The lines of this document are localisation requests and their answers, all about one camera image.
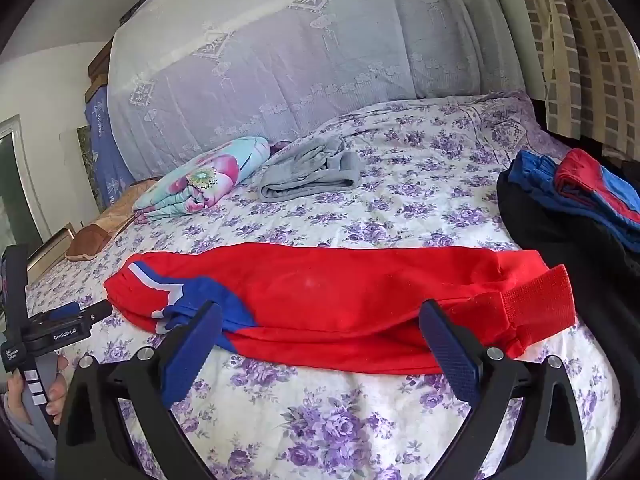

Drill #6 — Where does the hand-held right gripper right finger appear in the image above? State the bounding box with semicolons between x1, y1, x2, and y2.
419;299;588;480

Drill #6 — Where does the folded red and blue garment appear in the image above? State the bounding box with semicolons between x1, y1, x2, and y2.
555;148;640;231

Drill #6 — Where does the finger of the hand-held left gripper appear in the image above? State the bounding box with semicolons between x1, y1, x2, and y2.
47;301;82;322
75;300;114;322

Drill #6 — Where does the blue wrapped package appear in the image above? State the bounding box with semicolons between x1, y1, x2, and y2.
84;85;136;211

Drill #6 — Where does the beige patterned pillow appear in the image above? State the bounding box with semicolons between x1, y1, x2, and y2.
94;178;162;233

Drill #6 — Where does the brown pillow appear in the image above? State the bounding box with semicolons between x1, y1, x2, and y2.
65;224;114;262

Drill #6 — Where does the white lace curtain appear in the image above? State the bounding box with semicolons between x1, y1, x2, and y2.
106;0;526;183

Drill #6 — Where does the window frame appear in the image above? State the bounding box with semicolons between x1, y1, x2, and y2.
0;114;52;261

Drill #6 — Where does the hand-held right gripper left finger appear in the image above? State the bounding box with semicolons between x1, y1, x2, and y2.
55;301;224;480

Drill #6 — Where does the folded teal floral blanket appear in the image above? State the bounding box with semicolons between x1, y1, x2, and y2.
132;136;273;225

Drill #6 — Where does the beige checked curtain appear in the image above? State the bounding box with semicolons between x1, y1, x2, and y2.
507;0;640;158

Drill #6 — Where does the person's left hand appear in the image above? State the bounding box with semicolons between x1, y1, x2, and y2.
6;354;69;423

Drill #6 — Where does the black garment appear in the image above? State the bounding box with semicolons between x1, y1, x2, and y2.
496;170;640;461

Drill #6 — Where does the grey garment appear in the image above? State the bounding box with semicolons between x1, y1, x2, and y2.
259;137;362;204

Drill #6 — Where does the purple floral bedsheet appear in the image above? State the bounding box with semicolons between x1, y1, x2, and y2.
22;91;621;480

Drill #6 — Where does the red knitted sweater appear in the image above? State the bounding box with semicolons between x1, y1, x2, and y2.
104;242;577;376

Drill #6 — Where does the person's left forearm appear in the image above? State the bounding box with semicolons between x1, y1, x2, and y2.
0;394;57;480

